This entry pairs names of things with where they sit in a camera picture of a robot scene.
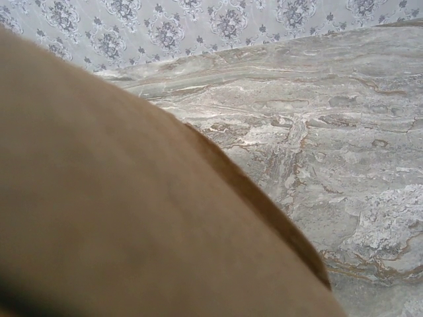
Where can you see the brown cardboard paper box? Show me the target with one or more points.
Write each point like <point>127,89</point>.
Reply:
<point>115,198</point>

